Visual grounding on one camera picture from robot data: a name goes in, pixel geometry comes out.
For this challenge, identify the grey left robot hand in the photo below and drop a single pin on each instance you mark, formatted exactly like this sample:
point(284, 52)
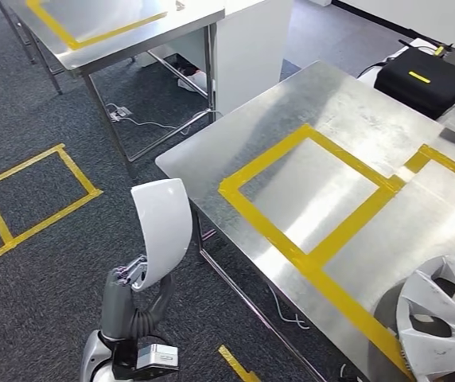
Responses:
point(116, 311)

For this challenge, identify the white curved car part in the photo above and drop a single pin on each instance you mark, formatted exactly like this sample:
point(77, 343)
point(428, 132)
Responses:
point(164, 226)

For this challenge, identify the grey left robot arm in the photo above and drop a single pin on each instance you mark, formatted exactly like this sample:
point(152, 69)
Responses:
point(92, 358)

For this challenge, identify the steel workbench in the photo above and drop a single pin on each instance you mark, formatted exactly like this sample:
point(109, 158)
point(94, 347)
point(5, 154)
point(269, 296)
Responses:
point(330, 105)

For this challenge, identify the yellow floor tape marking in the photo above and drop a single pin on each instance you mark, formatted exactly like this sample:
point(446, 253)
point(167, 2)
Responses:
point(25, 165)
point(235, 364)

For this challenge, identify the grey power strip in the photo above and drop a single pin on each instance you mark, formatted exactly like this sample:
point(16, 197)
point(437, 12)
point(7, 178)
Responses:
point(123, 112)

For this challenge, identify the small dark item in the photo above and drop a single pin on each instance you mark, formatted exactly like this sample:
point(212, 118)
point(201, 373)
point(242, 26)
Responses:
point(183, 67)

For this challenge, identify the steel table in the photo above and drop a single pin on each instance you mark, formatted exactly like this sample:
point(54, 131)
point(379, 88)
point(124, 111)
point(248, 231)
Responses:
point(104, 13)

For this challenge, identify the yellow tape rectangle marking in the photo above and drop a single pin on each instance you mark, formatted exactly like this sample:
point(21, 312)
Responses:
point(53, 23)

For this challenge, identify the clear plastic wrapper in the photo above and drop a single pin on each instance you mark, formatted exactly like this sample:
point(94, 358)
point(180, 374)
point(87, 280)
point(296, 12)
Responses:
point(179, 5)

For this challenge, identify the silver wheel hubcap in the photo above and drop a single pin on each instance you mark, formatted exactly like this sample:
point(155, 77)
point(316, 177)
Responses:
point(430, 295)

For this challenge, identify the black case yellow label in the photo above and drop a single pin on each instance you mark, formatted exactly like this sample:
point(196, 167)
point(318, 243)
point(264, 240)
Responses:
point(410, 95)

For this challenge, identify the small yellow item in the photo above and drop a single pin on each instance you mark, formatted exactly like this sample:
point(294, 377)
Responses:
point(439, 50)

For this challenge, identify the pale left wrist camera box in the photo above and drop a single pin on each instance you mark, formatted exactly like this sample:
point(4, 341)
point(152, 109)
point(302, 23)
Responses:
point(158, 357)

